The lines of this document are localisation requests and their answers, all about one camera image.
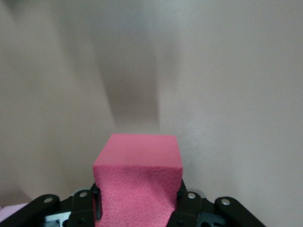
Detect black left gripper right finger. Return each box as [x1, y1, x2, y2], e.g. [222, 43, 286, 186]
[169, 181, 207, 227]

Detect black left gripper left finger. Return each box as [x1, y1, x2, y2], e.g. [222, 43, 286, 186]
[70, 183, 103, 227]

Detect red foam cube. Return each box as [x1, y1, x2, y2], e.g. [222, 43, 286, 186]
[92, 133, 184, 227]

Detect pink foam cube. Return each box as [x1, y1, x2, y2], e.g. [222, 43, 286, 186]
[0, 202, 31, 223]

